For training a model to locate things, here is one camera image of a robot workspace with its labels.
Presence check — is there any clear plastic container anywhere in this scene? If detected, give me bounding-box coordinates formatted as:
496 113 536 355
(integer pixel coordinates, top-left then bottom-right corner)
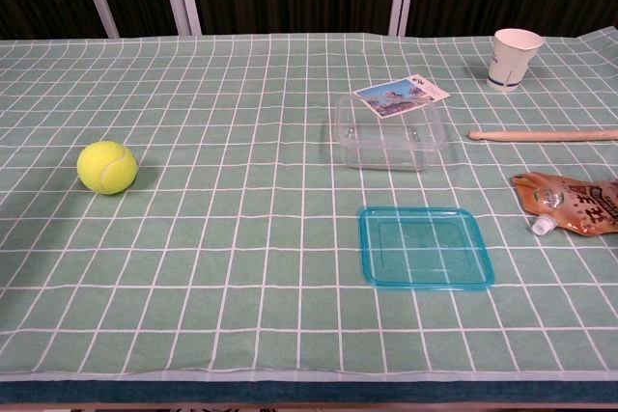
334 93 448 172

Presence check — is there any photo postcard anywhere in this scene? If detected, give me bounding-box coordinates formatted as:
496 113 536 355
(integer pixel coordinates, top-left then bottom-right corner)
353 74 451 119

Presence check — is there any wooden stick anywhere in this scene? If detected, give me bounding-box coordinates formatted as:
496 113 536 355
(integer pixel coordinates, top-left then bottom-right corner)
466 128 618 143

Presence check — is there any yellow tennis ball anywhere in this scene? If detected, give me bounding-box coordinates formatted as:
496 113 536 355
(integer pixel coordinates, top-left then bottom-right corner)
76 140 139 196

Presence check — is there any teal plastic lid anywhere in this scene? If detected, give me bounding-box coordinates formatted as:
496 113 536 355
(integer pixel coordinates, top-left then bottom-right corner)
355 206 495 292

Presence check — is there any brown sauce pouch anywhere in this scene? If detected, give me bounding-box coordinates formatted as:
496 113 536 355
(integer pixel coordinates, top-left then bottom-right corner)
510 172 618 237

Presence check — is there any white paper cup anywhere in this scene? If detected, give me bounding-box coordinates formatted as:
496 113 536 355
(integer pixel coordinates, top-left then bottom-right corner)
486 28 545 93

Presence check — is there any green checked tablecloth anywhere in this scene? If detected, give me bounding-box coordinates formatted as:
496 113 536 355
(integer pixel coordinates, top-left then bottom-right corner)
0 33 618 382

